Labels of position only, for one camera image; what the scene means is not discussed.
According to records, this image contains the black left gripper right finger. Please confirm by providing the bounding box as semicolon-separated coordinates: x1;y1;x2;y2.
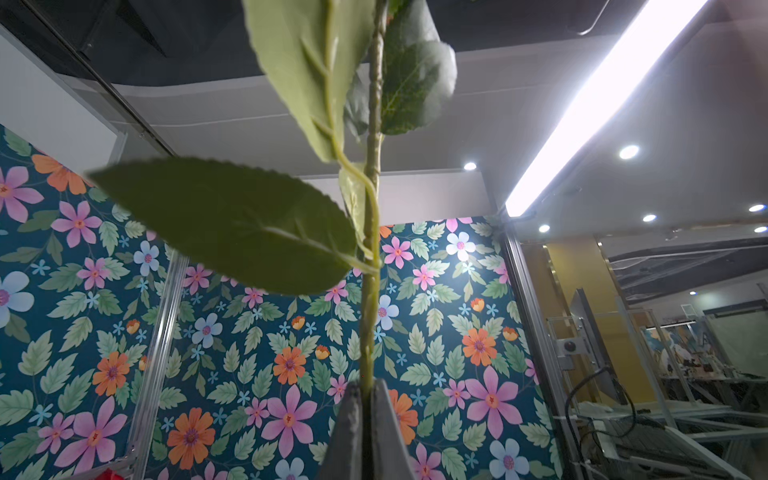
370;379;415;480

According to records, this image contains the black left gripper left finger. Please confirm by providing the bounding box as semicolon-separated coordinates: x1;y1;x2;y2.
317;395;363;480

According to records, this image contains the grey monitor on stand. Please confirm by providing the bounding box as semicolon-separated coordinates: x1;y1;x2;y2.
569;288;628;405

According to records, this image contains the ceiling strip light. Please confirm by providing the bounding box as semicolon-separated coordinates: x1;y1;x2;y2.
504;1;708;218

